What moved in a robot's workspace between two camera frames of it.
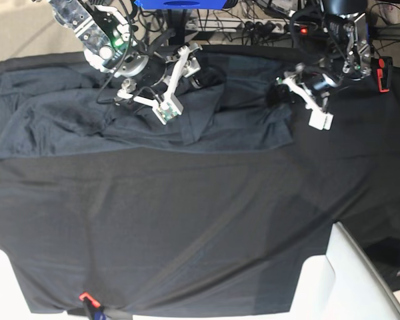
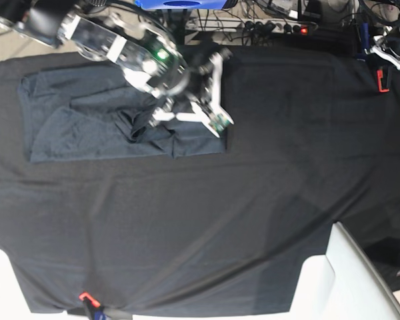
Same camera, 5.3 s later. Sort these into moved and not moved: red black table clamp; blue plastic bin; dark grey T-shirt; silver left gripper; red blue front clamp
Moved: silver left gripper; dark grey T-shirt
Not moved: red black table clamp; red blue front clamp; blue plastic bin
